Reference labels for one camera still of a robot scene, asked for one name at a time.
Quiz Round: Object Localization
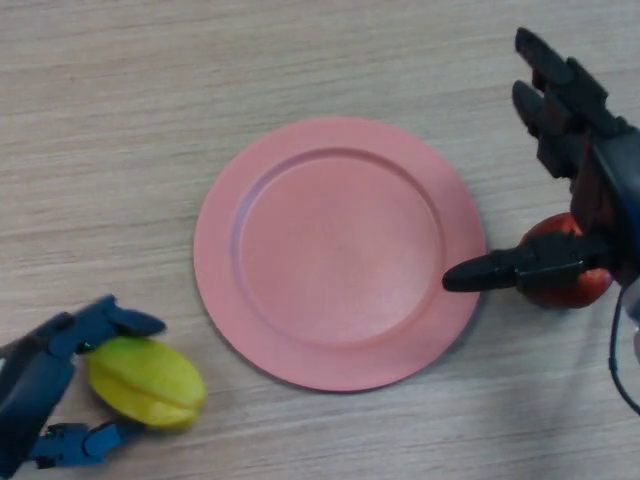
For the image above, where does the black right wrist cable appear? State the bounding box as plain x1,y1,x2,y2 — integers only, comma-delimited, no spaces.
607,289,640,416

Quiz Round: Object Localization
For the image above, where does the yellow green starfruit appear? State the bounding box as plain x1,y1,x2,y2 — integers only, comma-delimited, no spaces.
87,335,208,434

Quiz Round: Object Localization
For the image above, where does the red apple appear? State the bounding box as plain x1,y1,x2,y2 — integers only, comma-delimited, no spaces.
517,212,614,310

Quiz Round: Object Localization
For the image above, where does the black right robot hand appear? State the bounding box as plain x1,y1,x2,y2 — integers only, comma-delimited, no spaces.
442,27,640,294

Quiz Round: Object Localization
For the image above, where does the pink round plate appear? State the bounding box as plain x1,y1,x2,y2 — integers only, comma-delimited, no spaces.
193,117,487,394

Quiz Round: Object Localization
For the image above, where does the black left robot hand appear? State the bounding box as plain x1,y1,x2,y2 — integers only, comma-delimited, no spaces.
0,294,166,480

